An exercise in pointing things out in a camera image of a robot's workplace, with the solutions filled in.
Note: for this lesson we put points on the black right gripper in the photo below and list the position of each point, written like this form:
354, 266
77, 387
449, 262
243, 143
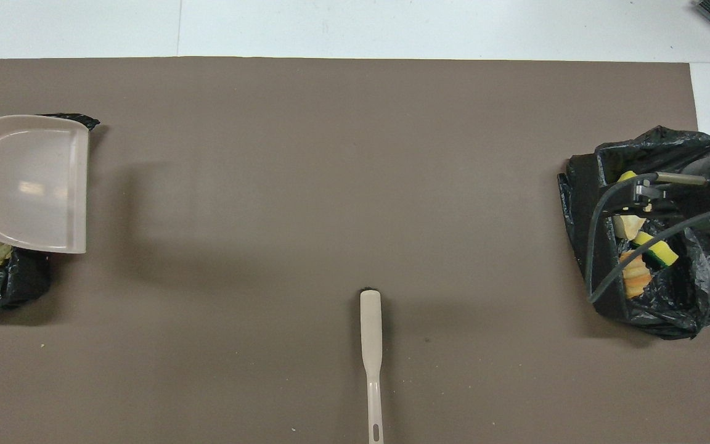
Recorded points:
675, 200

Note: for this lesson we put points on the pale crusty bread chunk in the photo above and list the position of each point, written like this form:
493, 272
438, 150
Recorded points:
626, 226

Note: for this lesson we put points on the large yellow sponge piece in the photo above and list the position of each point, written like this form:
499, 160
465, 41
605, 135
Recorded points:
626, 177

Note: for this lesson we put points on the small yellow green sponge piece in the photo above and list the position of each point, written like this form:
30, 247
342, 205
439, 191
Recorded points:
660, 251

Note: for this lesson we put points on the long ridged croissant piece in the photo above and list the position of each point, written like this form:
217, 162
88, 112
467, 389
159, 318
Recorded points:
637, 277

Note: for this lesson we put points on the beige hand brush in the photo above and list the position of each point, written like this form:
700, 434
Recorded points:
370, 333

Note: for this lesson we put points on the beige plastic dustpan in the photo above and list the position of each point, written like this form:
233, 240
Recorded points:
22, 185

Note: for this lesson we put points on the brown table mat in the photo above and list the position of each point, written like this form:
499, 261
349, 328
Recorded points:
330, 154

